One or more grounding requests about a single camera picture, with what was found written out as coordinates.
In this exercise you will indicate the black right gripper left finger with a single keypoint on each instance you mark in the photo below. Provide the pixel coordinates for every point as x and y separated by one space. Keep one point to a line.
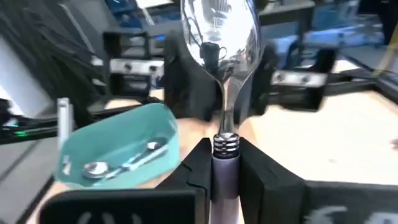
124 208

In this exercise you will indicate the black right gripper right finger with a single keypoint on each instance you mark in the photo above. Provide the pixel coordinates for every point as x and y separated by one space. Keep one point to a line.
311 205

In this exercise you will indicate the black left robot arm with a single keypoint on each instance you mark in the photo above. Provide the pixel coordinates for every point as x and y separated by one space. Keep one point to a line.
189 87

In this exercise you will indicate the teal plastic bin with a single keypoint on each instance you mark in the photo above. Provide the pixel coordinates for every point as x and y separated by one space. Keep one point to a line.
124 130

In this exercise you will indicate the dark grey tray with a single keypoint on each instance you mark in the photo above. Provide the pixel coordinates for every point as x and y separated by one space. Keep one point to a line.
357 84

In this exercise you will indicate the short white post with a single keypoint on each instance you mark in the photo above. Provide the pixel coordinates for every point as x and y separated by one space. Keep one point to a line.
65 121

